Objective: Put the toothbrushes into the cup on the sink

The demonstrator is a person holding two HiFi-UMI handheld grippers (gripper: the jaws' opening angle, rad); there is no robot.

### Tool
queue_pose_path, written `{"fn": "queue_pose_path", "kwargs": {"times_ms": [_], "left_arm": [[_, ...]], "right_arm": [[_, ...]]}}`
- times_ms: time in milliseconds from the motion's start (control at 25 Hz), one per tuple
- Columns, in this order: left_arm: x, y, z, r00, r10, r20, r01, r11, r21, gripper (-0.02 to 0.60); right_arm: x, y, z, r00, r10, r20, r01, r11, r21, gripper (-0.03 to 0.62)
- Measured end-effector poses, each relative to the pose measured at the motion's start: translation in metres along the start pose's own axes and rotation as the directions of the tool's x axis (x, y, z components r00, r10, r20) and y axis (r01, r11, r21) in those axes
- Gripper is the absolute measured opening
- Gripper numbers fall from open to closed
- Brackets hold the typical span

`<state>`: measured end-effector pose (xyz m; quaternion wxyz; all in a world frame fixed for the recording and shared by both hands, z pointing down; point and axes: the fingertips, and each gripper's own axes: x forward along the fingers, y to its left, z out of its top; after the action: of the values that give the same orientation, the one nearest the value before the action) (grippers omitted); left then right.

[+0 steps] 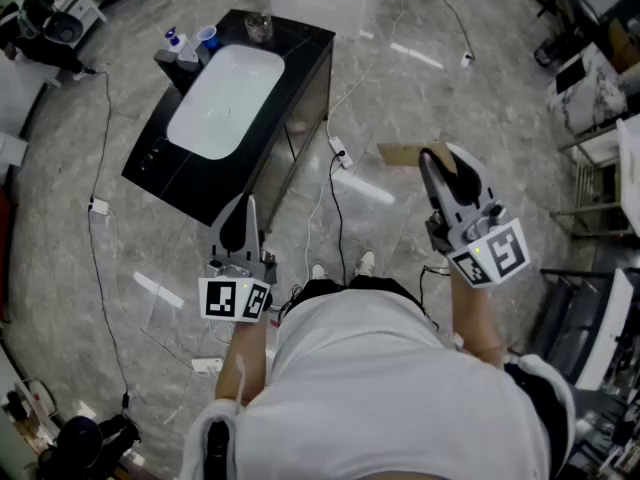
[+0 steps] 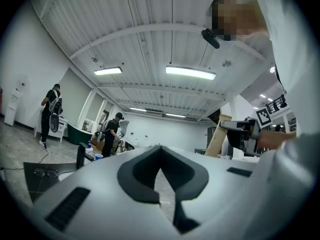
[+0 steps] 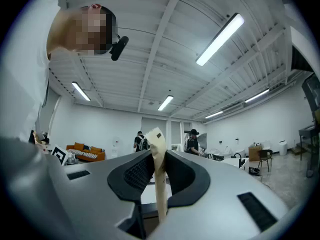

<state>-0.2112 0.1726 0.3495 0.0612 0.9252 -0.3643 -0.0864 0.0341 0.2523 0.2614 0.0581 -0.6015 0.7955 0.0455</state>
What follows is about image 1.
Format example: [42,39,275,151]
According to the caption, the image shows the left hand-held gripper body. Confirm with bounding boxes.
[198,250,277,324]

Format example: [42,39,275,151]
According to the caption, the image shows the black bag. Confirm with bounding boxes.
[37,412,144,480]

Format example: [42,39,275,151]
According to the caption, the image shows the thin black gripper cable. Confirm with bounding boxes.
[418,264,452,332]

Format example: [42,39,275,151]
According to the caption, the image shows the black faucet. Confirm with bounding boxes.
[153,47,201,82]

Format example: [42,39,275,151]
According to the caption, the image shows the black vanity cabinet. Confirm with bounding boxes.
[121,9,337,229]

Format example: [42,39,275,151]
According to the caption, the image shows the grey round pot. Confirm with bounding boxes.
[43,10,85,48]

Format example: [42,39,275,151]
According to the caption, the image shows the black eyeglasses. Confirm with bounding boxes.
[138,136,169,172]

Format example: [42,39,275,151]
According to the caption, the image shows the person's left forearm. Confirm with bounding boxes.
[214,317,269,410]

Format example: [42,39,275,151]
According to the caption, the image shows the flat white power adapter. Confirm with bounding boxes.
[190,356,224,375]

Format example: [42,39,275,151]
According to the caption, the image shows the long black floor cable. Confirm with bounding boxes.
[74,67,132,412]

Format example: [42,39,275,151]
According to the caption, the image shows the white sink basin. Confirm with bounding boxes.
[166,43,286,161]

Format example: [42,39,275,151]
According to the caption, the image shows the person's white shirt torso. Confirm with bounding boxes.
[178,287,576,480]

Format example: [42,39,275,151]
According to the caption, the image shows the white pump soap bottle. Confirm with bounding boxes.
[163,26,201,67]

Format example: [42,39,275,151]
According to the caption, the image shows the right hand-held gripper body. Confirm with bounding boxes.
[424,199,532,289]

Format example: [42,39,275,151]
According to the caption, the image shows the black power strip cable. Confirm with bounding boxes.
[327,152,349,287]

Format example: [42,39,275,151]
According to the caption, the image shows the white power strip cable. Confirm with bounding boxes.
[325,0,409,142]

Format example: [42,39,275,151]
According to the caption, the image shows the clear glass tumbler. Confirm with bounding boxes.
[243,11,275,44]

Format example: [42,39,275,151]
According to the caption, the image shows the person's black shorts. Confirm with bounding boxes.
[288,275,426,319]

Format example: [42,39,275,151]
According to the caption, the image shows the person's right forearm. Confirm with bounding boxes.
[448,272,507,369]

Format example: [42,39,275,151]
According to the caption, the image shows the person's right white shoe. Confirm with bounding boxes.
[353,248,377,278]

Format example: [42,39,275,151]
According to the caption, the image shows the tan cloth piece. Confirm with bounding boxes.
[376,141,457,175]

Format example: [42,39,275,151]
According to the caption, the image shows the blue plastic cup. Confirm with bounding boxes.
[196,25,220,52]

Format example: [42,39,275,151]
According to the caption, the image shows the metal rack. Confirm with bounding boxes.
[549,117,640,242]

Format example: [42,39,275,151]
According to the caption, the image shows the white power strip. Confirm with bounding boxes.
[328,136,356,171]

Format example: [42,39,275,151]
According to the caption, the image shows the black tablet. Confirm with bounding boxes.
[554,59,588,94]

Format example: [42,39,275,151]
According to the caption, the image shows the marble side table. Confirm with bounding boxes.
[544,41,632,138]

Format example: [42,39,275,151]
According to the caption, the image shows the black socket cable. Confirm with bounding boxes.
[435,0,474,58]

